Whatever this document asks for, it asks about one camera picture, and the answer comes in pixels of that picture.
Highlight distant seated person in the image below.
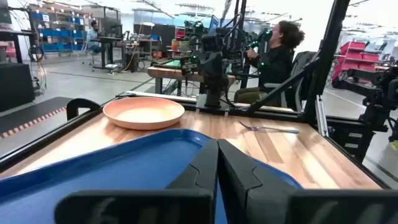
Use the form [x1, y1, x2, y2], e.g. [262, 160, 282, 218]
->
[85, 20, 103, 54]

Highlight blue plastic tray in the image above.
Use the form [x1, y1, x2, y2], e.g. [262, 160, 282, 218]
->
[0, 128, 304, 224]

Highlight red shelving unit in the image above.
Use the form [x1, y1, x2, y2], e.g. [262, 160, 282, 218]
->
[330, 40, 381, 82]

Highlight black cabinet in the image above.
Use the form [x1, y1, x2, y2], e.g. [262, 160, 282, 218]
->
[0, 62, 35, 112]

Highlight orange round plate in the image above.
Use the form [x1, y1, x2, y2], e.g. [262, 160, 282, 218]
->
[102, 96, 186, 131]

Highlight wooden background table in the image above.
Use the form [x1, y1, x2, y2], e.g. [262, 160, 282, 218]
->
[146, 58, 238, 96]

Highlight shelf with blue bins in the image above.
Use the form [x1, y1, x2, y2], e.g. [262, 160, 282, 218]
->
[27, 2, 87, 57]

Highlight black aluminium table frame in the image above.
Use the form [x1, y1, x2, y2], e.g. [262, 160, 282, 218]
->
[0, 0, 391, 190]

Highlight black mat hazard stripes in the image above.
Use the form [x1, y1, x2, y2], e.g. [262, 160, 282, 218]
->
[0, 96, 75, 140]

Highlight black office chair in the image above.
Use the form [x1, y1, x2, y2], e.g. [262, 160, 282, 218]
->
[263, 50, 318, 110]

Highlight black standing desk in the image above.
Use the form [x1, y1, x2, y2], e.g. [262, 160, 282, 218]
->
[89, 35, 124, 70]

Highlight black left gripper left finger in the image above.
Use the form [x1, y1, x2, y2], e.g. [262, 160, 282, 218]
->
[54, 139, 220, 224]

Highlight black table clamp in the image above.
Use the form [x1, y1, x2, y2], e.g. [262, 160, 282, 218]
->
[66, 98, 101, 121]

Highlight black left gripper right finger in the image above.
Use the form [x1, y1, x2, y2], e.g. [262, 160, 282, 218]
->
[217, 139, 398, 224]

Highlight blue fork teal handle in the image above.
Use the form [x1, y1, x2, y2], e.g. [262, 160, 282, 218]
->
[238, 120, 300, 134]

